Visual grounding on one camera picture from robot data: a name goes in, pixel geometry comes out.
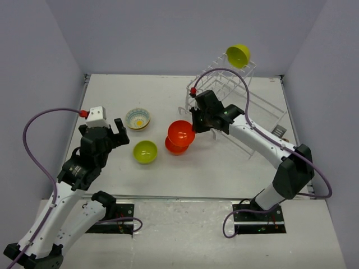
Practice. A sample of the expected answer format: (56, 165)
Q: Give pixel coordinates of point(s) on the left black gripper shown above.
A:
(118, 139)

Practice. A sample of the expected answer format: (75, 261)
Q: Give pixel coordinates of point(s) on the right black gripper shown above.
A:
(197, 128)

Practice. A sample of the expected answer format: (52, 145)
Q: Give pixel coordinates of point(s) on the blue patterned bowl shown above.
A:
(137, 113)

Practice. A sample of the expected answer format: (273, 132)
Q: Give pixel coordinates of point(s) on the orange bowl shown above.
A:
(180, 133)
(174, 149)

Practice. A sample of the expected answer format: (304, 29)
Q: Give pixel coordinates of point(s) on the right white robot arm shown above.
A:
(291, 163)

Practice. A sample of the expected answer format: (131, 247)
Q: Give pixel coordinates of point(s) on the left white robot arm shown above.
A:
(51, 236)

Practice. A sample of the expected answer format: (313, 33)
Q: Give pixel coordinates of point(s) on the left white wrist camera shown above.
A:
(97, 117)

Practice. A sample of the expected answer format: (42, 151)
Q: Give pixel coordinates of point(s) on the white wire dish rack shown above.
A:
(229, 89)

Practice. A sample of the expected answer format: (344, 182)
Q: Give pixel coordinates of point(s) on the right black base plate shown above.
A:
(249, 223)

